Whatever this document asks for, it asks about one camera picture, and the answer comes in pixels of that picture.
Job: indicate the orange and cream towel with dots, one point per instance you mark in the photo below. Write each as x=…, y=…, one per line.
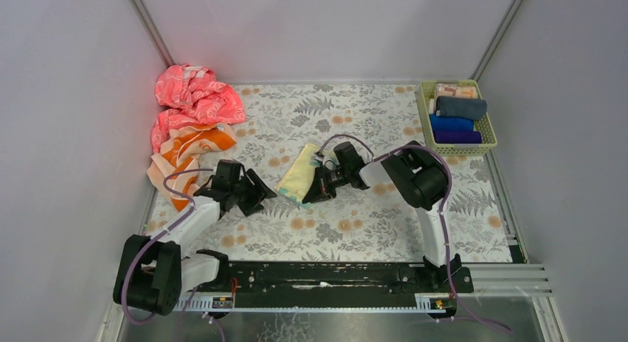
x=182, y=152

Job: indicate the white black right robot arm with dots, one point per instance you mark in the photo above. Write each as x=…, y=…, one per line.
x=419, y=177

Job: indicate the white slotted cable duct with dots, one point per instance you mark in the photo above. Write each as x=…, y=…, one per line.
x=202, y=303

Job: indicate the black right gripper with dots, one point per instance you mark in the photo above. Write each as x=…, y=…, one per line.
x=321, y=181

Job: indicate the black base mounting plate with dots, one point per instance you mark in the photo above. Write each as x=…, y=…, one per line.
x=337, y=285

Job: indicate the yellow and teal towel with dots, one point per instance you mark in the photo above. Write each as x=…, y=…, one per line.
x=299, y=177

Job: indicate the rolled peach patterned towel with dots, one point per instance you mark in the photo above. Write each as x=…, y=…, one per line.
x=456, y=91

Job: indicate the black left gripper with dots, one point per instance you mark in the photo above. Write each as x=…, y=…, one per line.
x=246, y=193

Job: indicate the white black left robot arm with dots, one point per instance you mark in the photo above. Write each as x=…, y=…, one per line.
x=156, y=268

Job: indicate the rolled blue towel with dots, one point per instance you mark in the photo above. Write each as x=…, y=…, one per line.
x=441, y=123

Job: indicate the rolled dark grey towel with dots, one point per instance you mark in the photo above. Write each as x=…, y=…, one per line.
x=474, y=109

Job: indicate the rolled purple towel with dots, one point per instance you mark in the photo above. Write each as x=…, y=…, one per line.
x=457, y=137

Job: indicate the pink patterned towel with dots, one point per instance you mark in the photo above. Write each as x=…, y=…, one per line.
x=192, y=95

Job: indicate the floral patterned table mat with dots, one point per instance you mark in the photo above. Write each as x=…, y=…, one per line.
x=358, y=225

